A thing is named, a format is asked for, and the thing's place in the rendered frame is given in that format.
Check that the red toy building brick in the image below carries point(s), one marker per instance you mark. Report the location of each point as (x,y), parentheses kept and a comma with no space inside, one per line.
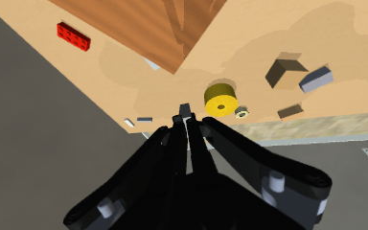
(73,36)

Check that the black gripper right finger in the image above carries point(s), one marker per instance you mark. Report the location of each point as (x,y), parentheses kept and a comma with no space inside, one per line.
(298,190)

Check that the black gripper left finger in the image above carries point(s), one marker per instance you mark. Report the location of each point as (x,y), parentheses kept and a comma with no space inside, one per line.
(152,163)

